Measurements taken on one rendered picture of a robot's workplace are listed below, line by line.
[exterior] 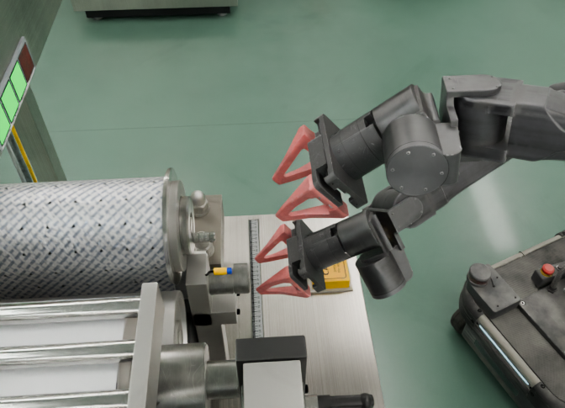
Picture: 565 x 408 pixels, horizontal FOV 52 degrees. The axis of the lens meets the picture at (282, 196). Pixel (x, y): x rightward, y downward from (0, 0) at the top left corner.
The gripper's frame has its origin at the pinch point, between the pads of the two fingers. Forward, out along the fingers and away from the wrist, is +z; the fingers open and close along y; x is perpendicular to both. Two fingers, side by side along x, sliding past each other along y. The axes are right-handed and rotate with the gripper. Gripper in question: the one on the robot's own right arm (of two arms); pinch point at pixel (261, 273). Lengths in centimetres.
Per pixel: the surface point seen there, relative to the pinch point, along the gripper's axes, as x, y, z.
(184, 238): 22.2, -8.6, -2.5
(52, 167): -7, 72, 72
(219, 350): 0.0, -10.4, 8.2
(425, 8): -148, 267, -42
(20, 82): 32, 38, 30
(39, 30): 32, 56, 31
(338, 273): -19.2, 8.8, -5.3
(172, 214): 25.7, -7.8, -3.4
